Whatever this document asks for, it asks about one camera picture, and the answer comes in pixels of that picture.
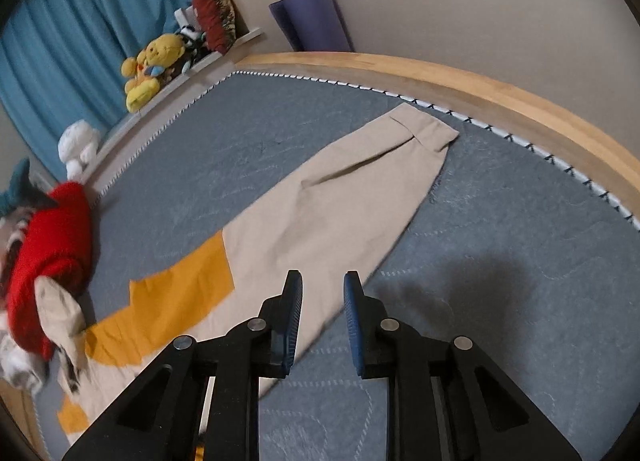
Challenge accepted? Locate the white plush toy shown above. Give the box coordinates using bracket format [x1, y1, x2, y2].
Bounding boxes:
[57, 120, 101, 179]

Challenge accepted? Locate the beige and yellow garment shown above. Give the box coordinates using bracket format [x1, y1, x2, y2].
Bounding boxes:
[35, 102, 460, 447]

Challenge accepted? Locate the yellow plush toy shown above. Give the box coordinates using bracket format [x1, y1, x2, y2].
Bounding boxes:
[120, 33, 187, 114]

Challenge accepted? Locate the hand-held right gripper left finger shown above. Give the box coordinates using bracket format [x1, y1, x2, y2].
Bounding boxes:
[62, 270, 304, 461]

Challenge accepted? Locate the purple rolled yoga mat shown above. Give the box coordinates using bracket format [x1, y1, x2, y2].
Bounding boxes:
[269, 0, 355, 52]

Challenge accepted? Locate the wooden bed frame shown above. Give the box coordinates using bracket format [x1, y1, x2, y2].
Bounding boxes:
[0, 52, 640, 461]

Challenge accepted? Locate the red folded blanket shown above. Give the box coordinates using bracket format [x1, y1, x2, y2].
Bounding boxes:
[7, 182, 93, 361]

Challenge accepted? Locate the teal shark plush toy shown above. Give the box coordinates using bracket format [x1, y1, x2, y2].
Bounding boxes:
[0, 158, 58, 216]

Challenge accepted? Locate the striped zebra plush toy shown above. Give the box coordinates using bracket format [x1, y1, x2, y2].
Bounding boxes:
[175, 23, 208, 74]

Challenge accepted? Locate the grey quilted mattress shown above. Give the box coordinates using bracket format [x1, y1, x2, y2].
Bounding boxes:
[30, 70, 640, 461]

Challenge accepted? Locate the blue curtain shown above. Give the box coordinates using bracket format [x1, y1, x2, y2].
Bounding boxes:
[0, 0, 201, 176]

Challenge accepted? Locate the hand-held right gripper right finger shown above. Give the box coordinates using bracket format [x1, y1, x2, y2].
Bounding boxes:
[343, 271, 583, 461]

